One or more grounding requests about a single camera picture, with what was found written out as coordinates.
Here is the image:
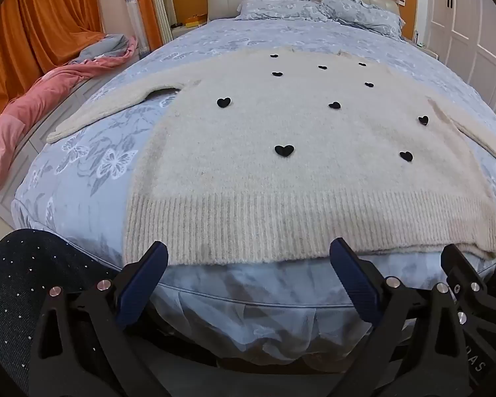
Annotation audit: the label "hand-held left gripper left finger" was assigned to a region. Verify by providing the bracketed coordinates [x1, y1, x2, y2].
[28, 241, 171, 397]

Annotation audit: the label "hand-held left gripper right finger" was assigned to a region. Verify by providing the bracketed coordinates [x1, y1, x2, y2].
[329, 238, 475, 397]

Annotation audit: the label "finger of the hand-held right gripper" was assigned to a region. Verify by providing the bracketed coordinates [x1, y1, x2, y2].
[441, 243, 496, 313]

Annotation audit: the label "cream sweater with black hearts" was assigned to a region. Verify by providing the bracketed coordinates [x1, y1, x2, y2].
[46, 47, 496, 266]

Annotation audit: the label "bed with blue butterfly bedspread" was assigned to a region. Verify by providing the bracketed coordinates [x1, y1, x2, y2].
[10, 20, 496, 367]

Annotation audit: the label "person's dark dotted pants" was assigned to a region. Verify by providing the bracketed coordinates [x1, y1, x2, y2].
[0, 228, 122, 397]

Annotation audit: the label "pink blanket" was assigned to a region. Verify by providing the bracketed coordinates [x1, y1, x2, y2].
[0, 35, 138, 196]

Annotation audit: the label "white panelled wardrobe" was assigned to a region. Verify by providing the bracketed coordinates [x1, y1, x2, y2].
[417, 0, 496, 109]

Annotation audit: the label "grey quilt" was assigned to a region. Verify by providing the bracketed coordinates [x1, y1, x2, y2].
[68, 32, 130, 65]

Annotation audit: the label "white nightstand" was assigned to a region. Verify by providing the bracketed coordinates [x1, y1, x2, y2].
[169, 22, 193, 43]

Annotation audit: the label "ruffled blue butterfly pillow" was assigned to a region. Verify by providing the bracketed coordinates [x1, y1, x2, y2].
[319, 0, 406, 40]

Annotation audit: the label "narrow orange curtain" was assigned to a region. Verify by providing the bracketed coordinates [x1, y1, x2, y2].
[130, 0, 153, 52]

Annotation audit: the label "wide orange curtain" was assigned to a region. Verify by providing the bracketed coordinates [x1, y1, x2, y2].
[0, 0, 105, 143]

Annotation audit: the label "flat blue butterfly pillow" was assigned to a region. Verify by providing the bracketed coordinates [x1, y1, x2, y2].
[235, 0, 329, 21]

